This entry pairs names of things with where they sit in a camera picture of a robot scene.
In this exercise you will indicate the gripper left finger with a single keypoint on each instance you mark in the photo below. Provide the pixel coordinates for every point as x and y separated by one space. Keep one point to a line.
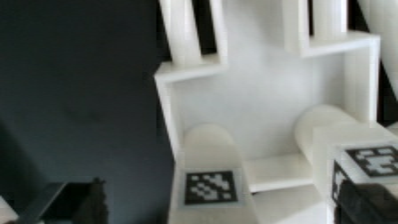
67 204

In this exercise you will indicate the white chair leg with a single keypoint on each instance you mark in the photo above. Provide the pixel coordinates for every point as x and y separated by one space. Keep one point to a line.
209 196
350 149

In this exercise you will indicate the white chair seat part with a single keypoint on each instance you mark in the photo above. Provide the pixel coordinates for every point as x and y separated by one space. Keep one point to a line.
266 85

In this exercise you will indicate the white U-shaped fence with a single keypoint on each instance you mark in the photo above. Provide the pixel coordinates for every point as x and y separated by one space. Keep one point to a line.
380 16

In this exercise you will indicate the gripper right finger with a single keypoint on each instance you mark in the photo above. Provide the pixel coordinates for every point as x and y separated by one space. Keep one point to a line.
366 205

